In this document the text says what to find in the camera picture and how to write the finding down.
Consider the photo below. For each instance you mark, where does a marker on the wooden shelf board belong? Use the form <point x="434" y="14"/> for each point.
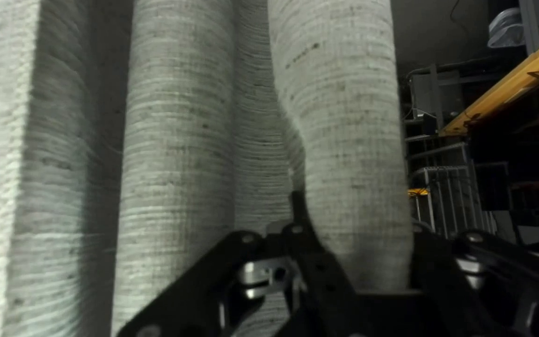
<point x="513" y="82"/>

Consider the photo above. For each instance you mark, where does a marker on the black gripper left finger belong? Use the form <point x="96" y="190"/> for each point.
<point x="307" y="275"/>

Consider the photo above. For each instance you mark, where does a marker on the grey woven fabric curtain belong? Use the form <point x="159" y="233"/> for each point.
<point x="176" y="138"/>

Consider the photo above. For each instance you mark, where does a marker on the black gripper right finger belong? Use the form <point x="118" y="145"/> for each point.
<point x="500" y="282"/>

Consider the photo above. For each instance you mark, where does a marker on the white bundle on shelf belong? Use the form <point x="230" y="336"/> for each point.
<point x="505" y="29"/>

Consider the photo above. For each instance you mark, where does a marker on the grey metal shelf post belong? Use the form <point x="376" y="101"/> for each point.
<point x="532" y="22"/>

